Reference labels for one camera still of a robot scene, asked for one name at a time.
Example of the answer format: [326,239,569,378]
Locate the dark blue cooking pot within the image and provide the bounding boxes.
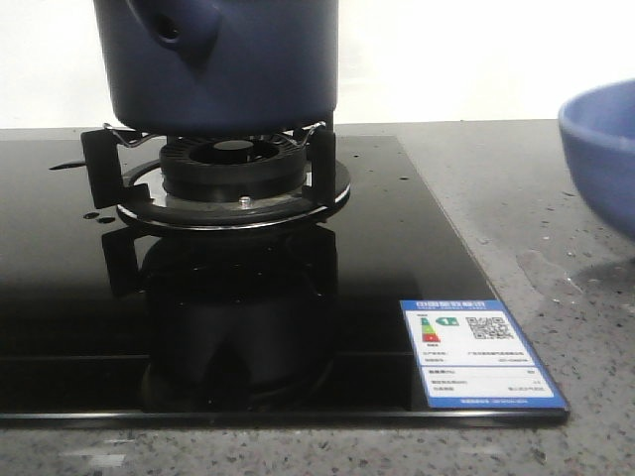
[94,1,338,136]

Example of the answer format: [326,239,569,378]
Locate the blue energy label sticker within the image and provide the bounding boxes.
[400,299,567,411]

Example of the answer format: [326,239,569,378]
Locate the black glass gas stove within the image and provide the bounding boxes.
[1,136,570,427]

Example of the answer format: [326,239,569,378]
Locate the black right pot support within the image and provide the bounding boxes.
[79,121,337,210]

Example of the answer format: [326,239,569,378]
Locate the right gas burner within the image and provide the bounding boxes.
[118,132,350,232]

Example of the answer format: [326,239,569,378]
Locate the blue plastic bowl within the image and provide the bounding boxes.
[558,79,634,239]

